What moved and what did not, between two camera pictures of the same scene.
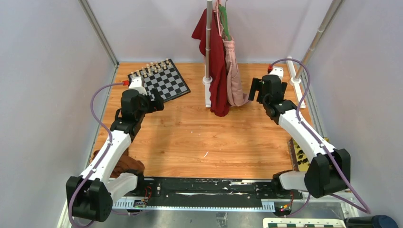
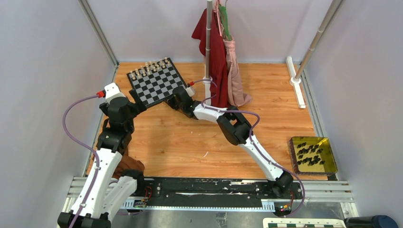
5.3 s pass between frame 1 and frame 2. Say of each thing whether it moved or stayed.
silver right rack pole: stayed
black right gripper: moved
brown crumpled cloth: stayed
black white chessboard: stayed
